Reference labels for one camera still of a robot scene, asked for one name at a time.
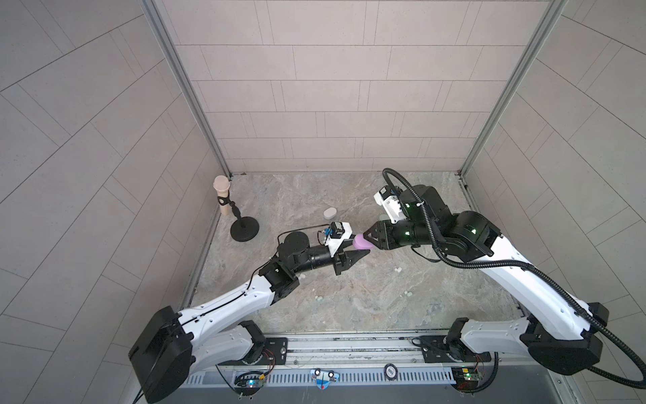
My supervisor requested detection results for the pink earbud charging case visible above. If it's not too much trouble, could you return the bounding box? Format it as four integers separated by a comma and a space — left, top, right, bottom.
353, 234, 374, 250

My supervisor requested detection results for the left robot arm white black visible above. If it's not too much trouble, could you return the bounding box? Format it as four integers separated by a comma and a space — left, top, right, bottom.
128, 232, 373, 403

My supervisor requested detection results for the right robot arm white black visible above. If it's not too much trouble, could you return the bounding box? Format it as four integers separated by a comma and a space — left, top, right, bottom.
363, 184, 603, 375

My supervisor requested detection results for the white earbud charging case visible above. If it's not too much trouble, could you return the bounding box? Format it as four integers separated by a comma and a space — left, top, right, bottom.
323, 207, 337, 221

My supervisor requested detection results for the beige microphone on black stand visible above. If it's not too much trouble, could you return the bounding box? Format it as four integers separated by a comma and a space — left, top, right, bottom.
213, 175, 259, 242

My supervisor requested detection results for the blue white small device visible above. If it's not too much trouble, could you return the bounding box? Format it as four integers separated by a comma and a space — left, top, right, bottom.
311, 368, 340, 390

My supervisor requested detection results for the round black sticker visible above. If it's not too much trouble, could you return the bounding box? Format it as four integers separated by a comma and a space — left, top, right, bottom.
384, 364, 399, 381

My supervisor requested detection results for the left green circuit board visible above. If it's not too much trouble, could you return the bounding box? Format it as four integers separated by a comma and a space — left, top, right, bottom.
233, 371, 267, 397

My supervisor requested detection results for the green circuit board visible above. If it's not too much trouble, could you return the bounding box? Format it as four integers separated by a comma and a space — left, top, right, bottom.
233, 371, 267, 397
451, 367, 482, 392

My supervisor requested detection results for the right green circuit board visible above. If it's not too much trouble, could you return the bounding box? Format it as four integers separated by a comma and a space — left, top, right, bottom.
451, 367, 482, 392

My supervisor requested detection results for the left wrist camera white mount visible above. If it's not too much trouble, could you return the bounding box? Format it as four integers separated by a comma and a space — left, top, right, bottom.
322, 222, 353, 257

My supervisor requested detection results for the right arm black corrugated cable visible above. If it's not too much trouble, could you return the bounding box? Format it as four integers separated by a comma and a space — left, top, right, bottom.
382, 167, 646, 390

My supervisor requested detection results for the aluminium rail frame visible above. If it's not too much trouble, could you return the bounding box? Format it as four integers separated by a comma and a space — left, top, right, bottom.
140, 330, 564, 374

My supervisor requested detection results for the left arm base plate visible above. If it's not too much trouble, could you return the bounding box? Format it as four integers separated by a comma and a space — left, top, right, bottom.
221, 338, 289, 366

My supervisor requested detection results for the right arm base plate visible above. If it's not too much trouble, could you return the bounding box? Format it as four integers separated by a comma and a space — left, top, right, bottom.
411, 335, 492, 363

